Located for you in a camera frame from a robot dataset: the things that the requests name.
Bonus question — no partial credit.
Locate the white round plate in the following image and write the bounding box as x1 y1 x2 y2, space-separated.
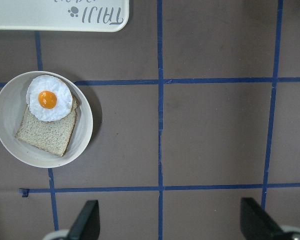
0 71 94 168

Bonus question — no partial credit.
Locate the cream bear serving tray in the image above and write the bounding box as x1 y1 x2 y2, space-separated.
0 0 130 33

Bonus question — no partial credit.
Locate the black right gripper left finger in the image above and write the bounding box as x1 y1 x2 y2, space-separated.
68 200 100 240

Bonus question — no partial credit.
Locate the fake fried egg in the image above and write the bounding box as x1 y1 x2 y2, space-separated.
26 75 73 122

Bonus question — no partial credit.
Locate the bread slice on plate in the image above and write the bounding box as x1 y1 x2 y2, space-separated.
15 95 79 157

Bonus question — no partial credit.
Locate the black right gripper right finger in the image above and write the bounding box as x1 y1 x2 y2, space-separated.
240 197 289 240

